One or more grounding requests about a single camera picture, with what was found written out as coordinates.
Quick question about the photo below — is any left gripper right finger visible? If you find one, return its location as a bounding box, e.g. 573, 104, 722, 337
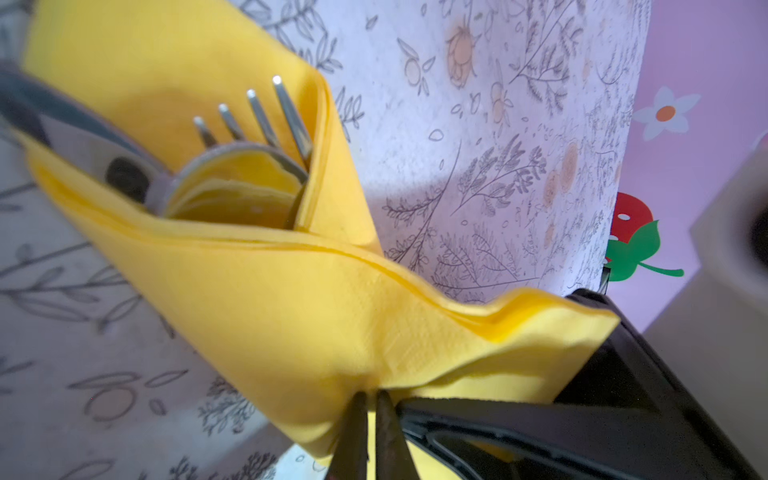
375, 390, 420, 480

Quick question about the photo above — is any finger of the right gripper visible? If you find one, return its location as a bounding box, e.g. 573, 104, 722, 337
397, 318, 758, 479

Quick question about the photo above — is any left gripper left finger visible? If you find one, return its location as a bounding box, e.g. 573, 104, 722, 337
325, 392, 368, 480

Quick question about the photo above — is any yellow paper napkin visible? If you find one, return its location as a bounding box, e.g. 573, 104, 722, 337
22, 1, 619, 458

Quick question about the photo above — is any metal spoon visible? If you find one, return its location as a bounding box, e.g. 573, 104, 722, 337
148, 141, 309, 229

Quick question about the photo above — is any metal fork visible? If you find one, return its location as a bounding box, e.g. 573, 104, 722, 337
193, 75, 314, 171

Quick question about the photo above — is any metal knife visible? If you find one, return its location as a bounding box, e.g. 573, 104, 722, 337
1, 63, 172, 213

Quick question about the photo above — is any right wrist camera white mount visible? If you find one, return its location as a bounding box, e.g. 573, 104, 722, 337
645, 147, 767, 479

